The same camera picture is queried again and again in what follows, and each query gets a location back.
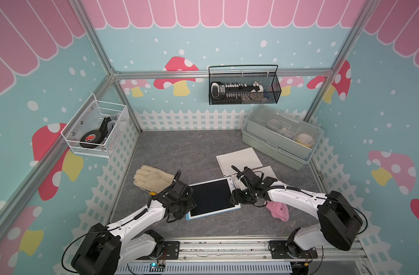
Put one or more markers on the white drawing tablet front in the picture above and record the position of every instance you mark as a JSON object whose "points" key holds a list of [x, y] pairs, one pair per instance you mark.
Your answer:
{"points": [[239, 159]]}

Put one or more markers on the beige work glove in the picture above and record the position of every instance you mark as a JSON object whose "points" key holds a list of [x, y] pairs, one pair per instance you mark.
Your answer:
{"points": [[152, 179]]}

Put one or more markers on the white drawing tablet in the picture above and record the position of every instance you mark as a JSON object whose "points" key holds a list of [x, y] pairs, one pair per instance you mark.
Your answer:
{"points": [[239, 159], [265, 171]]}

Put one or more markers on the clear acrylic wall bin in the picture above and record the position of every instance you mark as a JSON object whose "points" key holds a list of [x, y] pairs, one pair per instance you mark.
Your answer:
{"points": [[110, 118]]}

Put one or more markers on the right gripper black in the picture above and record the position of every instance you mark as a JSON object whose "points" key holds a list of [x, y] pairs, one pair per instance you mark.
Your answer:
{"points": [[235, 197]]}

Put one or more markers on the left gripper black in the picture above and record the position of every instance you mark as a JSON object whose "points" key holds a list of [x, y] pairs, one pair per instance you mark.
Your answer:
{"points": [[190, 204]]}

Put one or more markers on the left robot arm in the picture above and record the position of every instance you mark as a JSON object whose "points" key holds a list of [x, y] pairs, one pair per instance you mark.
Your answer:
{"points": [[123, 237]]}

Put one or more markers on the black tape roll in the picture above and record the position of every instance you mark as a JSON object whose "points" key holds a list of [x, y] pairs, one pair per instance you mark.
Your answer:
{"points": [[91, 139]]}

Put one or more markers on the blue framed drawing tablet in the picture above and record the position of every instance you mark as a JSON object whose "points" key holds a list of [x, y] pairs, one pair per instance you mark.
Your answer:
{"points": [[212, 197]]}

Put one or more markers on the pink cleaning cloth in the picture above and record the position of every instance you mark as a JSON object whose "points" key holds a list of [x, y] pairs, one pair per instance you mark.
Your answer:
{"points": [[278, 210]]}

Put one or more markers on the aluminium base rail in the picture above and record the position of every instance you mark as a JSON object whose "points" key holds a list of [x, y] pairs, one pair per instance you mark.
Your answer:
{"points": [[267, 255]]}

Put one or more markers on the green translucent storage box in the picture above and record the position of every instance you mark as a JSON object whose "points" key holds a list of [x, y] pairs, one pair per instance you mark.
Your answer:
{"points": [[285, 138]]}

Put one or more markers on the black wire mesh basket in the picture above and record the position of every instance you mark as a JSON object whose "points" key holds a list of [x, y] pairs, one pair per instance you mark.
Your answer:
{"points": [[243, 84]]}

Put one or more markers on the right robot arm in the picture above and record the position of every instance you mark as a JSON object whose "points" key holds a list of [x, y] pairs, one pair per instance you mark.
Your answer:
{"points": [[338, 225]]}

